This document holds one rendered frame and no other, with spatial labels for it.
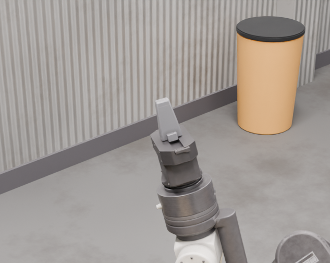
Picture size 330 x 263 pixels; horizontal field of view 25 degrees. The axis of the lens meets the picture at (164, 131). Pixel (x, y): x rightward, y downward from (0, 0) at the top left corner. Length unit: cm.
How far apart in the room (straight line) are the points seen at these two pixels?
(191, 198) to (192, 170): 4
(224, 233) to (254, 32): 343
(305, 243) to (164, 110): 36
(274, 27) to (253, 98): 45
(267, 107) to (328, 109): 64
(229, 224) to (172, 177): 12
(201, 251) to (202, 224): 4
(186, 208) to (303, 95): 427
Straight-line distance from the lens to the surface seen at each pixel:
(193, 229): 117
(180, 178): 114
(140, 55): 451
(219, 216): 119
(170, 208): 116
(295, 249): 132
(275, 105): 470
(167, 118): 114
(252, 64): 460
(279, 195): 414
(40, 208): 403
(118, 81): 445
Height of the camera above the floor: 210
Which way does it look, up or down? 26 degrees down
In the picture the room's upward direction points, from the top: straight up
